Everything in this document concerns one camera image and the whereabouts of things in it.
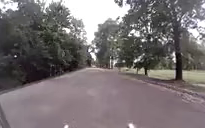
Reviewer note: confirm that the grey asphalt road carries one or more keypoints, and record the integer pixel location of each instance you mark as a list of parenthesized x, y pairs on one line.
[(103, 96)]

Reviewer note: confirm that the robot's own part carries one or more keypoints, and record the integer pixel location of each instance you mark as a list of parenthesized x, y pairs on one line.
[(131, 125), (66, 126)]

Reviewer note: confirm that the row of trees and bushes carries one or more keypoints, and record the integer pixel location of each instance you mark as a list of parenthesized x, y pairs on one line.
[(36, 46)]

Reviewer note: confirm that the large dark-trunked tree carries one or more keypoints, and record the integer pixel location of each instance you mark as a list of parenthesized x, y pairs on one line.
[(178, 53)]

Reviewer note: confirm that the grass field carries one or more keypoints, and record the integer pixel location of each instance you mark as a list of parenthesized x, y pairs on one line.
[(193, 76)]

